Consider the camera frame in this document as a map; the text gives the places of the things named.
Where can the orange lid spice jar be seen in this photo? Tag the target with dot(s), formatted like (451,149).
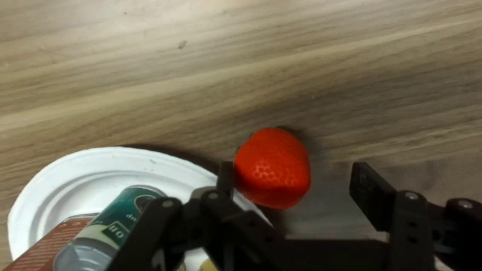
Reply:
(40,255)

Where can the orange strawberry plushie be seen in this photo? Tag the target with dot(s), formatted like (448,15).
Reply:
(272,169)

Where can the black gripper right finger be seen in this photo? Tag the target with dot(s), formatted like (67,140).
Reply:
(372,194)

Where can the white round plate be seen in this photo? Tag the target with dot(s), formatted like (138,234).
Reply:
(85,181)

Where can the green label tin can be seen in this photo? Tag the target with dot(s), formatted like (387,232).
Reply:
(96,244)

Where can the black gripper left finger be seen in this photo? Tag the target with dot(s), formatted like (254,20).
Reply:
(225,178)

